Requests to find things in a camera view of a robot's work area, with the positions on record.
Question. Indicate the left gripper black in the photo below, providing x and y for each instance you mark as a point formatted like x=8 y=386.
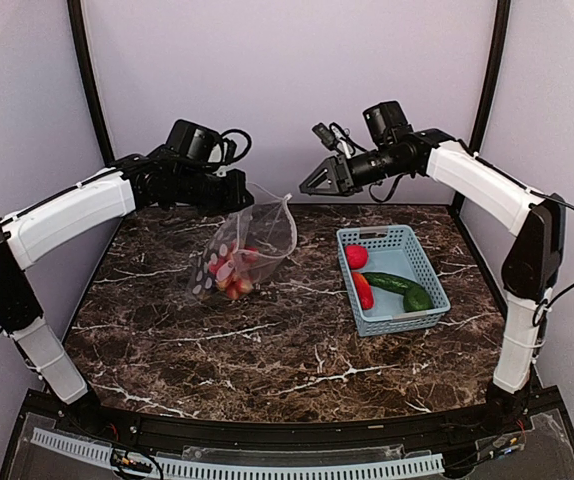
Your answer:
x=236 y=199

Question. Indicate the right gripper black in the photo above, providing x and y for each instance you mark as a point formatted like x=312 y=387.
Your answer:
x=342 y=175

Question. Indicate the clear dotted zip top bag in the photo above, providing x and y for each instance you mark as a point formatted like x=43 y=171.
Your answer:
x=268 y=225

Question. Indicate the red toy berry bunch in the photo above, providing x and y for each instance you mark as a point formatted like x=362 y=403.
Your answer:
x=230 y=267

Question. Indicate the green toy cucumber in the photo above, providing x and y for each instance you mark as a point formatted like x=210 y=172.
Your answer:
x=415 y=297

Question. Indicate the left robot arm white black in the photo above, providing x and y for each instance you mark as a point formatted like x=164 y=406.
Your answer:
x=32 y=234

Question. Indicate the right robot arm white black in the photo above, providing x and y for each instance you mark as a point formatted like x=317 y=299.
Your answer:
x=535 y=220

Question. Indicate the red round toy fruit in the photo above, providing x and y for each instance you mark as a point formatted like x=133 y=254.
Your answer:
x=357 y=256

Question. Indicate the light blue plastic basket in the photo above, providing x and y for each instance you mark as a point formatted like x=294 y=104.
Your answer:
x=393 y=250

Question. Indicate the red toy chili pepper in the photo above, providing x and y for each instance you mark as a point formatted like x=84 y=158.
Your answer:
x=363 y=290

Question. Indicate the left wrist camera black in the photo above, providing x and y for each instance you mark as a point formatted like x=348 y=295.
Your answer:
x=194 y=142

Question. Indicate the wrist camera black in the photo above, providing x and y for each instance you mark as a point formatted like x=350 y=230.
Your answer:
x=386 y=123
x=194 y=142

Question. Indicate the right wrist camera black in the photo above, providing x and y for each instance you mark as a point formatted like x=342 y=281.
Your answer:
x=386 y=123

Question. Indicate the black left frame post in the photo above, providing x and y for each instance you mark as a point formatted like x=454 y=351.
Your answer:
x=88 y=79

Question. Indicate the black frame post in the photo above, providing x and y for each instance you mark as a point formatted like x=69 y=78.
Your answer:
x=88 y=79
x=492 y=71

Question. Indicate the black right frame post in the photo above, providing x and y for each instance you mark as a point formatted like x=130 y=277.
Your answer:
x=492 y=71

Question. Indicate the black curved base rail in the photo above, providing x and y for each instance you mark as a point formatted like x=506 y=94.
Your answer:
x=537 y=442

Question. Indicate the white slotted cable duct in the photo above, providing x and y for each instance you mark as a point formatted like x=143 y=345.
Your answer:
x=211 y=463

